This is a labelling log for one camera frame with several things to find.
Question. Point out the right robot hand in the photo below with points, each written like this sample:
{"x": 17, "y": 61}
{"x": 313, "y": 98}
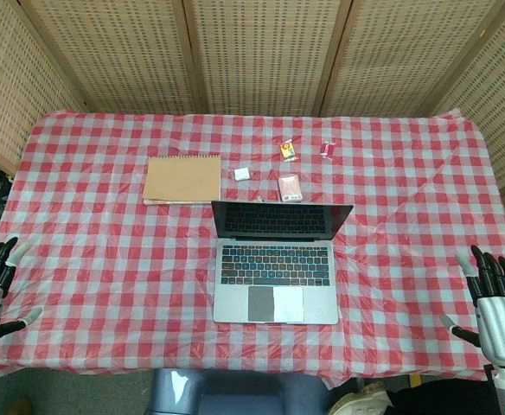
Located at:
{"x": 499, "y": 324}

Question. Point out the grey laptop computer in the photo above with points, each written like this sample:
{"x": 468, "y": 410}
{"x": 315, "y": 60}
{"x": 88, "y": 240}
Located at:
{"x": 278, "y": 298}

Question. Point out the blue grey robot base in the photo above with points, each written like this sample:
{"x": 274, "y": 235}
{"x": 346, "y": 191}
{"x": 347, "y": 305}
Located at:
{"x": 235, "y": 393}

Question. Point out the black trouser leg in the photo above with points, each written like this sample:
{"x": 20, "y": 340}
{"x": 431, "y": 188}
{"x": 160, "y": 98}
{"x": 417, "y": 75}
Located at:
{"x": 442, "y": 400}

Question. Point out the red white checkered tablecloth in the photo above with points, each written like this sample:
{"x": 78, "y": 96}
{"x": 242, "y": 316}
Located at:
{"x": 105, "y": 268}

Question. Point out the white sneaker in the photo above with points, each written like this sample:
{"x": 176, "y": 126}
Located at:
{"x": 360, "y": 400}

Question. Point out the brown spiral notebook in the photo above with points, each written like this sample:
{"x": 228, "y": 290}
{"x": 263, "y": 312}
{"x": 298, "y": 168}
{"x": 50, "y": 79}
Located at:
{"x": 183, "y": 179}

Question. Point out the yellow wrapped candy packet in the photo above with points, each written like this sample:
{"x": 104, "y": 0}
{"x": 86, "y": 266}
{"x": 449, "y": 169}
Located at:
{"x": 289, "y": 150}

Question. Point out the small white wrapped packet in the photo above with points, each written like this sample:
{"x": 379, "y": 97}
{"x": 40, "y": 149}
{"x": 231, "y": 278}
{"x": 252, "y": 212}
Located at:
{"x": 240, "y": 174}

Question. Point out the woven bamboo folding screen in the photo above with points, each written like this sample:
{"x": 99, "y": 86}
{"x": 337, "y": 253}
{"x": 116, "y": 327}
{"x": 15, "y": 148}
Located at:
{"x": 261, "y": 52}

